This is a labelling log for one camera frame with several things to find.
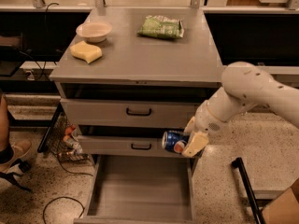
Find open bottom drawer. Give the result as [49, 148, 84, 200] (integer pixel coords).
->
[74, 156, 195, 224]

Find top drawer with handle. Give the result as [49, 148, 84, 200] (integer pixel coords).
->
[61, 83, 215, 129]

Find green chip bag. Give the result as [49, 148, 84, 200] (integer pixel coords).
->
[137, 15, 184, 39]

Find wire basket with bottles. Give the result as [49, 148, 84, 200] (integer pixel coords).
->
[47, 115, 89, 162]

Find yellow sponge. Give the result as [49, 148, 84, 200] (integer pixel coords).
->
[70, 41, 103, 63]

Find person's leg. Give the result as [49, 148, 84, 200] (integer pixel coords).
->
[0, 95, 13, 164]

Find tan shoe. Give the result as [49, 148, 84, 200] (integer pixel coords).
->
[0, 140, 32, 173]

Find cardboard box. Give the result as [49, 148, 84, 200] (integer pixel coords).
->
[262, 178, 299, 224]

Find blue pepsi can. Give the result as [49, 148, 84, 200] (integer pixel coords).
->
[162, 131, 189, 154]

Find white bowl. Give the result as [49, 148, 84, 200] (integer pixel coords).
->
[76, 21, 112, 43]

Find grey drawer cabinet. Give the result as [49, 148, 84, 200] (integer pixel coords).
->
[49, 7, 230, 175]

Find drawer with handle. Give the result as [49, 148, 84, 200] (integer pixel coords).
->
[76, 125, 207, 159]
[61, 83, 215, 129]

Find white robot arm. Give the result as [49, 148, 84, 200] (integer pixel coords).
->
[182, 62, 299, 158]

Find black floor cable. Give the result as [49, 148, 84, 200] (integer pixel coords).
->
[42, 152, 94, 224]

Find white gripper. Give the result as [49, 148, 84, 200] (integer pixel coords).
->
[182, 100, 229, 158]

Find middle drawer with handle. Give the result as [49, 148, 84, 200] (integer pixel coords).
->
[76, 125, 207, 159]

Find black hanging cable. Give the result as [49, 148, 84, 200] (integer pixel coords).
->
[18, 2, 61, 81]

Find black metal leg bar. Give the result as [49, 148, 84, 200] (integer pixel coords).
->
[232, 157, 265, 224]

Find black chair base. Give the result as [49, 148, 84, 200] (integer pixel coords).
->
[0, 159, 32, 192]

